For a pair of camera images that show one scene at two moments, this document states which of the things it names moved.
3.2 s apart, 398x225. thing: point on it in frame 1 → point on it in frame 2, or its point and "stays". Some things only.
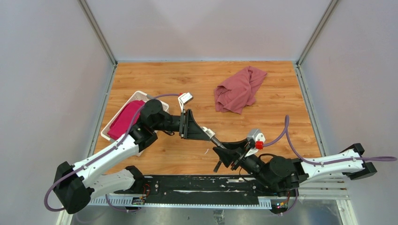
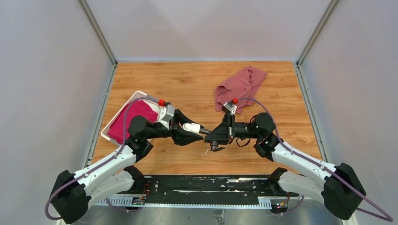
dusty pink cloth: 239,91 stays
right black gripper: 231,153 → 228,120
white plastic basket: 138,95 stays
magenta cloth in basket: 123,119 stays
